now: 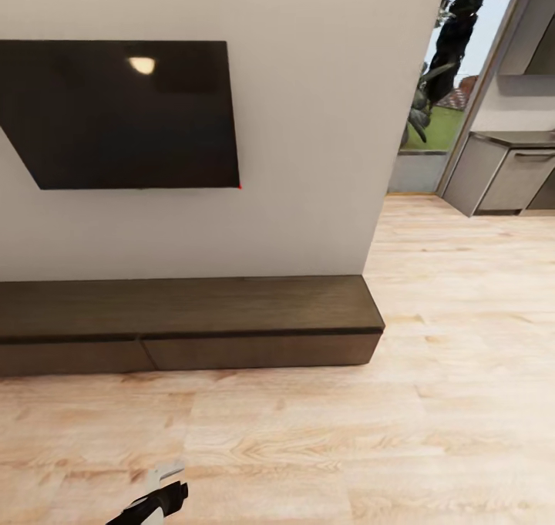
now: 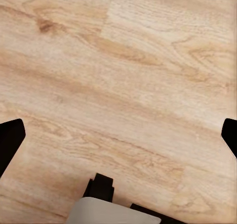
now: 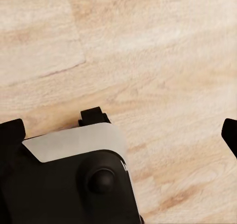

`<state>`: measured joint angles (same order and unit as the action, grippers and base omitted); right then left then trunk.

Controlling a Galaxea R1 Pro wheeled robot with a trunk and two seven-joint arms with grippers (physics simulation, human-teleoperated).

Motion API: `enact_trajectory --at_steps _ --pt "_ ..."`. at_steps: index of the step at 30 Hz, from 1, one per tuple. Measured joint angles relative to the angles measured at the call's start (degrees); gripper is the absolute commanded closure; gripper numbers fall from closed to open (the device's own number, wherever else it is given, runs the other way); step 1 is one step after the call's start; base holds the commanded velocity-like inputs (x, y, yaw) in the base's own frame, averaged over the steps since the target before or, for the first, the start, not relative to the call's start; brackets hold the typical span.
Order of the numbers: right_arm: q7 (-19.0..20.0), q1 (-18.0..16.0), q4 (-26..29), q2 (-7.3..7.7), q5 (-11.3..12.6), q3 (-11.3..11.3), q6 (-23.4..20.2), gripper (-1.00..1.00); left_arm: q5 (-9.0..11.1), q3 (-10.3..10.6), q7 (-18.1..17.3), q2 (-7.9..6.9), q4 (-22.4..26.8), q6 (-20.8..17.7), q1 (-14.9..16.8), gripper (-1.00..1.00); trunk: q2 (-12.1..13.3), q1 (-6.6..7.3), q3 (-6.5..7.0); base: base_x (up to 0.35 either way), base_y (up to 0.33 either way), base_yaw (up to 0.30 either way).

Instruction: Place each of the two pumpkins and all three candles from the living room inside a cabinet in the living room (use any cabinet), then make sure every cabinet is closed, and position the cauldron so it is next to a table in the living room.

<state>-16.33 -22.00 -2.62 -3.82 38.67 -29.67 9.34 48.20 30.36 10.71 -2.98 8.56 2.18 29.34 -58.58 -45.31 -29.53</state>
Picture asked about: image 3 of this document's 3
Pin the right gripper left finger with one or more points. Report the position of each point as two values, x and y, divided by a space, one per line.
12 134

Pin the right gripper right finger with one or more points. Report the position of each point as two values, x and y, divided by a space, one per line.
229 134

